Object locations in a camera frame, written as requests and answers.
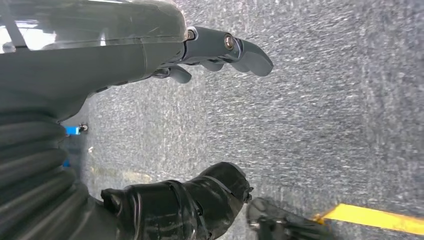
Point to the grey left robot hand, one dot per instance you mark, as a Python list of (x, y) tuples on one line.
[(82, 59)]

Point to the blue metal shelf rack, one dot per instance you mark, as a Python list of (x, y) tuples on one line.
[(72, 130)]

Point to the yellow floor tape square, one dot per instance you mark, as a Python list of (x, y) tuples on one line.
[(381, 218)]

